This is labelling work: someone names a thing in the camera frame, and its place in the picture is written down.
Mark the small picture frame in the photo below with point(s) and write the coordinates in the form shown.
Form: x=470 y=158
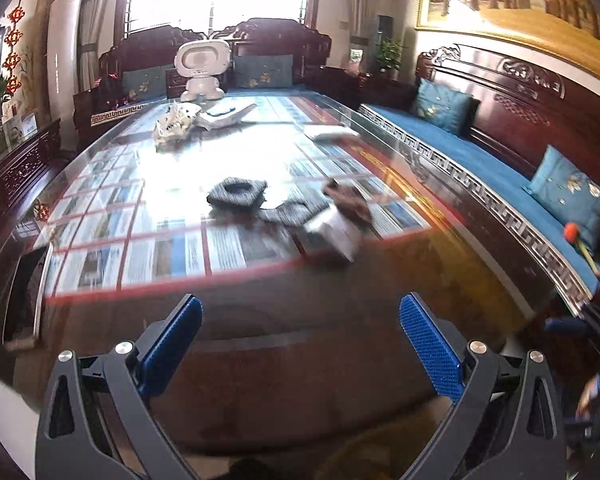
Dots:
x=356 y=57

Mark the yellow waste bin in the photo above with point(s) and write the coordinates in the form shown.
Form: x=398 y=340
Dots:
x=380 y=457

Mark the orange ball toy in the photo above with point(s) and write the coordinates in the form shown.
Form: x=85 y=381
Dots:
x=572 y=232

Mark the black foam square frame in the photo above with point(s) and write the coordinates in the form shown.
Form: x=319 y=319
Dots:
x=220 y=197

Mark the black rectangular tray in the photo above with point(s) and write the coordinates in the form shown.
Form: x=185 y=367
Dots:
x=25 y=295

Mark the blue embroidered cushion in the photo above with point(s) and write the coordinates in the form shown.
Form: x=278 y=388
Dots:
x=570 y=190
x=440 y=107

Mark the black foam pad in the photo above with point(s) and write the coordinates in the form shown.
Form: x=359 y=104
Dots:
x=295 y=212

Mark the white robot toy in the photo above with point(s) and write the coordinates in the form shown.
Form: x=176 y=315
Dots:
x=200 y=62

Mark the red knot hanging decoration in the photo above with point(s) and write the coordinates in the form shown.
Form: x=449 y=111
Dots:
x=14 y=40

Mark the wooden sofa with blue seat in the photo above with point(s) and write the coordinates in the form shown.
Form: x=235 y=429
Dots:
x=510 y=105

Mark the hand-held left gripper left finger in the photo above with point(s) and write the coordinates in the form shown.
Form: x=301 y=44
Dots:
x=172 y=340

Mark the dark carved wooden sofa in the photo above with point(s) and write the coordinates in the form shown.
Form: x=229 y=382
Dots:
x=145 y=50

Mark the teal embroidered cushion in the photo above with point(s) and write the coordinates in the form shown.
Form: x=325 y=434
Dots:
x=145 y=85
x=262 y=71

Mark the brown wrapper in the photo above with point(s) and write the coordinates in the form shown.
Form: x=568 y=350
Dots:
x=350 y=205

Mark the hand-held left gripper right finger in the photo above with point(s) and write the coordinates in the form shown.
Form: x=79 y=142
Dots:
x=430 y=340

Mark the white standing air conditioner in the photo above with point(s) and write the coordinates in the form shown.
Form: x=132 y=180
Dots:
x=65 y=60

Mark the small potted green plant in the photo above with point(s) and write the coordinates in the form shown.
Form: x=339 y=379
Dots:
x=389 y=55

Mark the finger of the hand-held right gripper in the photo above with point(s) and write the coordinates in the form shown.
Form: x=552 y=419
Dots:
x=567 y=325

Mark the dark wooden corner table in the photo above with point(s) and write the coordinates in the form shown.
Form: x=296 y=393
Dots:
x=365 y=90

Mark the dark carved wooden cabinet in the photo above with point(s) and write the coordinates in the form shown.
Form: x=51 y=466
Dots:
x=15 y=175

